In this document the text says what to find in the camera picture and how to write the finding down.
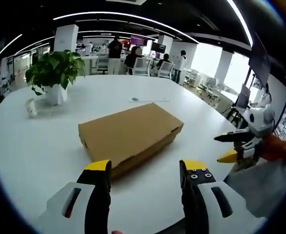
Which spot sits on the small grey round disc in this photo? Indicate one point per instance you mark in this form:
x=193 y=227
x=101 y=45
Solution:
x=135 y=99

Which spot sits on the purple wall screen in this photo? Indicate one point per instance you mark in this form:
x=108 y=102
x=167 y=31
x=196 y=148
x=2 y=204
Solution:
x=138 y=40

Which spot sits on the potted green plant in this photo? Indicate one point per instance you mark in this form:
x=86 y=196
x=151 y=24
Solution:
x=56 y=70

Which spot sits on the flat white strip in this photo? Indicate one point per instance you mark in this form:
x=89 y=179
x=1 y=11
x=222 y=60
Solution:
x=155 y=100

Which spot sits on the short ceiling light strip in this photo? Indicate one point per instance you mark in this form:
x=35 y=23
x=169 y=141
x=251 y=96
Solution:
x=10 y=44

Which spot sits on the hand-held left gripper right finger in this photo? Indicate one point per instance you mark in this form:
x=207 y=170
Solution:
x=203 y=209

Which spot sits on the brown cardboard shoe box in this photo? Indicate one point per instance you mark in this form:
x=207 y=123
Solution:
x=130 y=129

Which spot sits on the person's right hand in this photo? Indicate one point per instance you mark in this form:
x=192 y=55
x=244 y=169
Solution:
x=279 y=148

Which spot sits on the person's grey clothing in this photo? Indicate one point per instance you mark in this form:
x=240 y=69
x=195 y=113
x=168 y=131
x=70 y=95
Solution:
x=264 y=187

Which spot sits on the white mesh office chair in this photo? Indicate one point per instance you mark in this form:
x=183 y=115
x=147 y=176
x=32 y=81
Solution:
x=166 y=69
x=142 y=66

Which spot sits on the large dark display screen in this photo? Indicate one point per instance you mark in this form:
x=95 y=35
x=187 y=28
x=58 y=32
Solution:
x=261 y=61

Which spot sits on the small dark monitor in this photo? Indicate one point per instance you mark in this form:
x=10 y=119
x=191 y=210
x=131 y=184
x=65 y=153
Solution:
x=243 y=97

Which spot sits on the dark desk monitor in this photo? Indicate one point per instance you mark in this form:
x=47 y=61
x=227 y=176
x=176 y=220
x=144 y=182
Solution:
x=158 y=47

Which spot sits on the grey office chair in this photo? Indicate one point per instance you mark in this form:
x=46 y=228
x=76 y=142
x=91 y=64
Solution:
x=102 y=65

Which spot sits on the person's left hand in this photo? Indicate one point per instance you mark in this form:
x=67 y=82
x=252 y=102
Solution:
x=116 y=232

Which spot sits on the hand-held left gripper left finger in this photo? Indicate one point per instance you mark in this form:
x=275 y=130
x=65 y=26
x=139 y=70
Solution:
x=60 y=204

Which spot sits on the small white paper cup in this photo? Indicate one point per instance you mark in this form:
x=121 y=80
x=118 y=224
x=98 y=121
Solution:
x=31 y=108

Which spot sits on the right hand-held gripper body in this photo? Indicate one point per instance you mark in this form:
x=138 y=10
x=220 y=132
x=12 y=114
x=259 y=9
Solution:
x=261 y=122

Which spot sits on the long ceiling light strip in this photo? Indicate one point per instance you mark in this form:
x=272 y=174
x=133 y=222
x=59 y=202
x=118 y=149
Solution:
x=118 y=16
x=241 y=19

